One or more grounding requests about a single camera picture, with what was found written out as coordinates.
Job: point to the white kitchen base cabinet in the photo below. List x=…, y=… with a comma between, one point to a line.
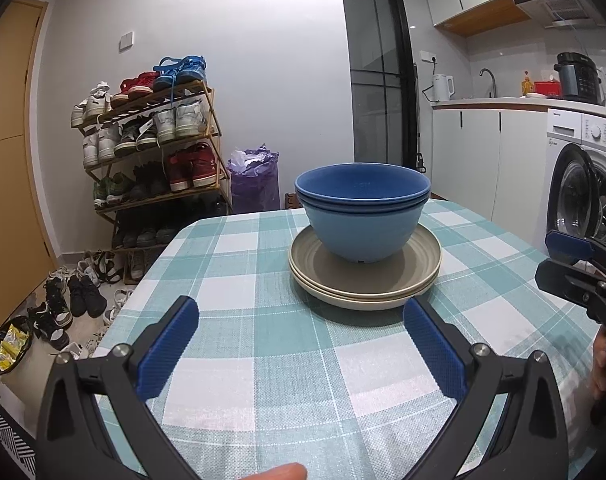
x=483, y=170

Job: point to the yellow wooden door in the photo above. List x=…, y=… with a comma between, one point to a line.
x=8, y=185

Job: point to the white wall switch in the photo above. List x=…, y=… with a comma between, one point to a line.
x=126, y=41

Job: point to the yellow snack wrappers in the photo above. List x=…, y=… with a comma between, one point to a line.
x=8, y=347

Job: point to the beige ribbed plate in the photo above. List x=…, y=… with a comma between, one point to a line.
x=363, y=303
x=418, y=262

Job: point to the teal plaid tablecloth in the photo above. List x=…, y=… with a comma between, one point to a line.
x=283, y=390

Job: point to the white electric kettle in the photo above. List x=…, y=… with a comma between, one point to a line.
x=443, y=87

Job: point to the brown patterned cardboard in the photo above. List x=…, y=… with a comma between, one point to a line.
x=293, y=201

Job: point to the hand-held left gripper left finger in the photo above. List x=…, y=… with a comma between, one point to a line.
x=168, y=350

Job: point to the white washing machine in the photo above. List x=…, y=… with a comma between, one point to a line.
x=583, y=185

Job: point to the red box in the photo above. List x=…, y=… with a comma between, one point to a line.
x=548, y=89

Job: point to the dark pressure cooker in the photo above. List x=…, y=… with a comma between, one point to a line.
x=578, y=77

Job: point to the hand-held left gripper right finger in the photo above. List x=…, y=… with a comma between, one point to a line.
x=435, y=355

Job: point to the yellow bottle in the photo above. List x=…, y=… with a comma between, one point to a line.
x=527, y=85

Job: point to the black and white mat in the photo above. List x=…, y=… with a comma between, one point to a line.
x=15, y=445

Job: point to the black framed glass door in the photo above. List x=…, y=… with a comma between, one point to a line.
x=378, y=85

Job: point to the pile of scattered sneakers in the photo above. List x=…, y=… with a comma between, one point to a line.
x=83, y=295

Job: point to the range hood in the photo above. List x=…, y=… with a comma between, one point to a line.
x=563, y=7

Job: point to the person's right hand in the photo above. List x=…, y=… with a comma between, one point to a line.
x=602, y=370

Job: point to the blue ceramic bowl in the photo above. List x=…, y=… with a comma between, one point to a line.
x=363, y=180
x=363, y=205
x=363, y=237

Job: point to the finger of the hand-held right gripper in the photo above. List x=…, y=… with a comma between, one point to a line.
x=558, y=275
x=568, y=246

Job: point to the white wall socket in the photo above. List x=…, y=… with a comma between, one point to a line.
x=428, y=56

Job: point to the person's left hand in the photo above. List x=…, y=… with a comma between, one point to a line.
x=283, y=474

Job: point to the chrome kitchen faucet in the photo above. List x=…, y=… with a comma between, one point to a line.
x=490, y=80

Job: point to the purple plastic bag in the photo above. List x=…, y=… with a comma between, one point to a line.
x=255, y=185

